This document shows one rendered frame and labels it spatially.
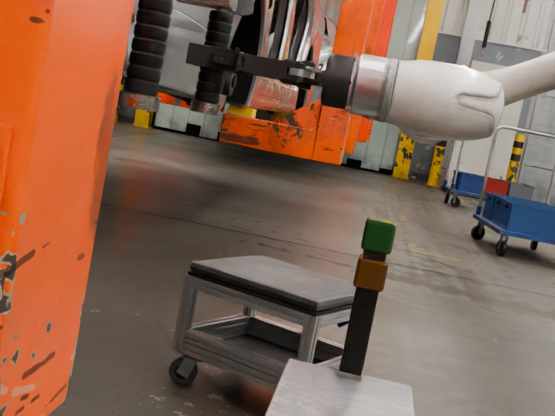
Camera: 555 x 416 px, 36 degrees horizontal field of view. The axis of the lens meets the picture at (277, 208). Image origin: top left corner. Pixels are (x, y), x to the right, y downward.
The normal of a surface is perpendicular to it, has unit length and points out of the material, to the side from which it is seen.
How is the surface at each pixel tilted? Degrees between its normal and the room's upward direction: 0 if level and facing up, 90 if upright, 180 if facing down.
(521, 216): 90
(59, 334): 90
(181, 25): 91
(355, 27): 90
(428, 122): 128
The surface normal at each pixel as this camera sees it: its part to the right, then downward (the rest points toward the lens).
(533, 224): -0.02, 0.11
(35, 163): 0.97, 0.20
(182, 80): 0.64, 0.33
